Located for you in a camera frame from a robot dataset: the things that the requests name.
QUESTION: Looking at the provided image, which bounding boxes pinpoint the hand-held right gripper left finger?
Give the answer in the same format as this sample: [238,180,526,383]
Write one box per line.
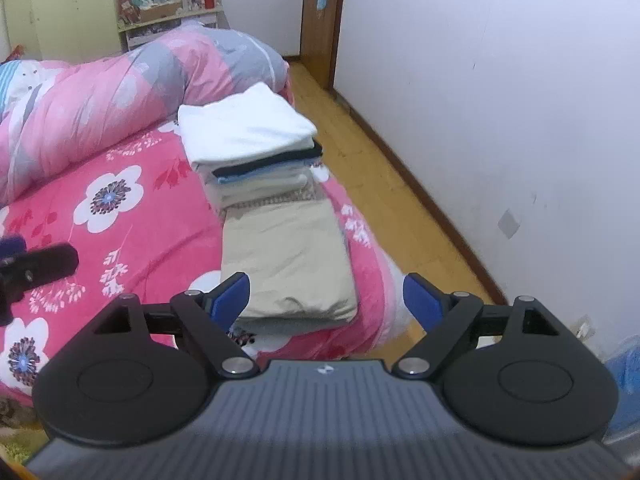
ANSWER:
[92,272,261,378]

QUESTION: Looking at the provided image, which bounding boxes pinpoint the pink grey blue quilt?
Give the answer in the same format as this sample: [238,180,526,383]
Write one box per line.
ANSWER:
[0,20,291,206]

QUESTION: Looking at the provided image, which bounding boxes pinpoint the brown wooden door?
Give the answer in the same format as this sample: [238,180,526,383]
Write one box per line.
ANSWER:
[300,0,348,88]

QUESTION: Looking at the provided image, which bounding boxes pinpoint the pale yellow wardrobe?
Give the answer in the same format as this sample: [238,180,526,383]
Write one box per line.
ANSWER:
[0,0,126,61]

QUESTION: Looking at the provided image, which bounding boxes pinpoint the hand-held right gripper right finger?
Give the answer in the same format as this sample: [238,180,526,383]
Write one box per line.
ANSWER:
[391,272,561,380]

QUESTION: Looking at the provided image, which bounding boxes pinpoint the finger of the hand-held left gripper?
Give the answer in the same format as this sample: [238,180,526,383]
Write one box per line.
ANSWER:
[0,233,29,264]
[0,242,81,294]

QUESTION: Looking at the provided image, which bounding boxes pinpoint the cream shelf unit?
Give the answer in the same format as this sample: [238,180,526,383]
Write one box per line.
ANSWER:
[116,2,223,53]

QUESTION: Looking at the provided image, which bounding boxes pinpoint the stack of folded clothes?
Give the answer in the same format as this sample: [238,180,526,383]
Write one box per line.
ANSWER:
[177,81,331,211]

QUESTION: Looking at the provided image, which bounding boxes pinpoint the blue cloth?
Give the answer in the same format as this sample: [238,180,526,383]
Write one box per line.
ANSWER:
[602,337,640,436]

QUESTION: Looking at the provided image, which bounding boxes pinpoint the pink floral bed sheet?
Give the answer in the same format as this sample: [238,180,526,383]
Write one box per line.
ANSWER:
[0,110,416,411]

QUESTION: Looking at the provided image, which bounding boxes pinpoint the beige pants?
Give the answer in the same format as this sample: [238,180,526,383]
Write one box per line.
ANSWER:
[220,200,358,326]

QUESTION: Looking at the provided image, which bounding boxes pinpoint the cardboard box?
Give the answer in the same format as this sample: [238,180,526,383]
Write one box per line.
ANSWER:
[139,2,182,23]

